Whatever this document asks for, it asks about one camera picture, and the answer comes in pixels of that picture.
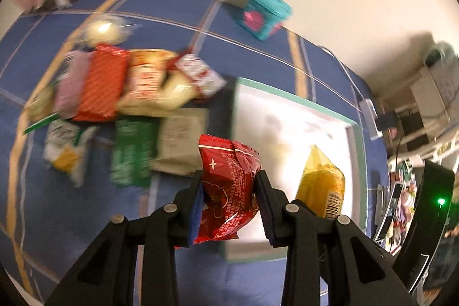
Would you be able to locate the white tray with green rim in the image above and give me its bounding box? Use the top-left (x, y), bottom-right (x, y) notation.
top-left (219, 77), bottom-right (369, 264)

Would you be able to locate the red crinkled snack packet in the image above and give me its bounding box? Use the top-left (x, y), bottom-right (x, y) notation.
top-left (195, 134), bottom-right (260, 244)

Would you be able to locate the cream white snack packet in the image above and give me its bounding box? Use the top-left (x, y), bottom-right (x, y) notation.
top-left (151, 108), bottom-right (209, 176)

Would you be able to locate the white power adapter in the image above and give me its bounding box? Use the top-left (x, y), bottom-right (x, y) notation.
top-left (359, 99), bottom-right (383, 141)

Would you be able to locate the pink snack packet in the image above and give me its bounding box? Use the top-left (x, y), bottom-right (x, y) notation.
top-left (54, 50), bottom-right (94, 120)

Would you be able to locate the green-edged round cake packet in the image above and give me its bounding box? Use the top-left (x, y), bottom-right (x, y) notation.
top-left (23, 85), bottom-right (60, 134)

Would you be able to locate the teal toy house box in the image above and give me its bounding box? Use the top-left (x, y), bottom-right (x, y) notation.
top-left (239, 0), bottom-right (293, 40)

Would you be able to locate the orange swiss roll packet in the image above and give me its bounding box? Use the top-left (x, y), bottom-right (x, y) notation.
top-left (116, 49), bottom-right (177, 117)

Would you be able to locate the white-green walnut cookie packet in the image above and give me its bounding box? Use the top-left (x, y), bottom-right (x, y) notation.
top-left (44, 120), bottom-right (99, 188)

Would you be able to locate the clear-wrapped white bun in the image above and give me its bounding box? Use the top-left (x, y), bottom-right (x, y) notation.
top-left (78, 14), bottom-right (136, 48)

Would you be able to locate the white cable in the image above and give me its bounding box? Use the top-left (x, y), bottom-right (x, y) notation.
top-left (316, 45), bottom-right (365, 103)

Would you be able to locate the red patterned snack packet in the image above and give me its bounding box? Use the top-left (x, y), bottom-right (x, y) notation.
top-left (72, 44), bottom-right (130, 123)

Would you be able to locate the green snack packet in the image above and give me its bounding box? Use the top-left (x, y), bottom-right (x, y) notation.
top-left (110, 116), bottom-right (157, 187)

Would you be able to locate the yellow snack packet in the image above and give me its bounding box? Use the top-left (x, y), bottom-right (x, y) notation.
top-left (296, 145), bottom-right (345, 219)

